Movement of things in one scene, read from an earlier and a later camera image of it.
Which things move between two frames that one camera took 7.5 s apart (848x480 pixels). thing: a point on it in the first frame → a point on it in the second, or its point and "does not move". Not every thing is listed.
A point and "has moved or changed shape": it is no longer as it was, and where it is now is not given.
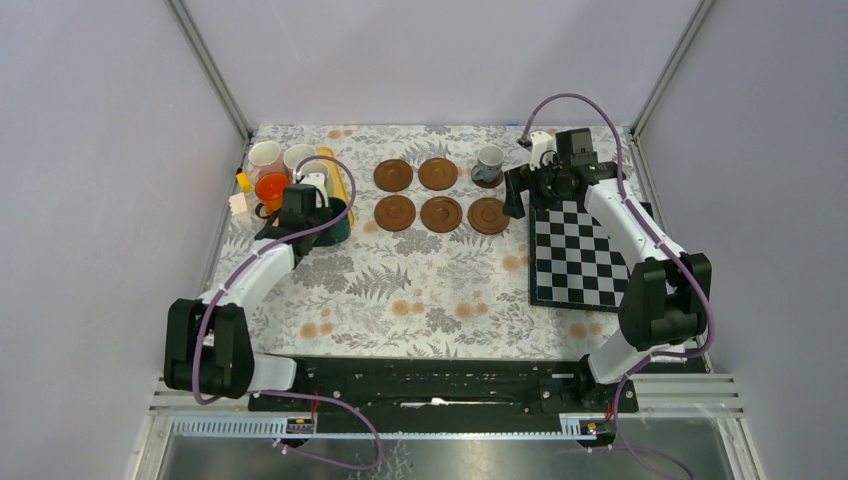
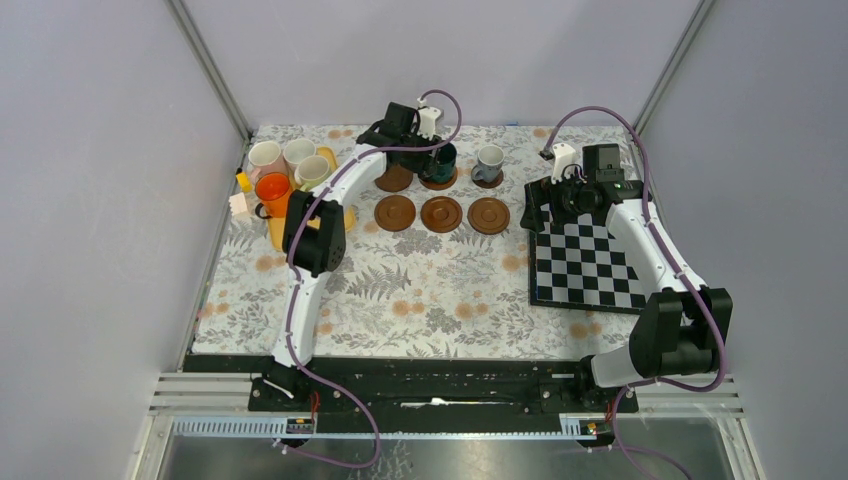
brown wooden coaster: [485, 216] does not move
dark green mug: [340, 231] has moved or changed shape
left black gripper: [324, 212] → [427, 157]
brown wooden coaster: [394, 213] does not move
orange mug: [270, 188] does not move
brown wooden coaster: [441, 214] does not move
